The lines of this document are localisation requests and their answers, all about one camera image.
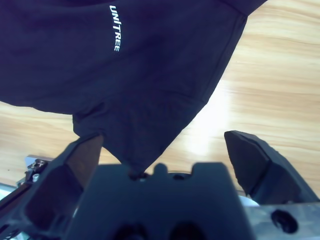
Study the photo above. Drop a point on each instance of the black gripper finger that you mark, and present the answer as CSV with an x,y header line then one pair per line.
x,y
55,190
262,172

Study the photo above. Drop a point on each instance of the black Unitree polo shirt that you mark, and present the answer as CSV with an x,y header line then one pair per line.
x,y
125,75

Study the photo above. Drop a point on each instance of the white metal mounting plate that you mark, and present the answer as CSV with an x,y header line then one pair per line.
x,y
31,158

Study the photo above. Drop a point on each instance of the black corner bracket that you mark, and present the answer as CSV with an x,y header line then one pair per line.
x,y
35,175

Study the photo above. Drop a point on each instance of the dark aluminium camera post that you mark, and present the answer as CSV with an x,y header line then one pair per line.
x,y
12,200

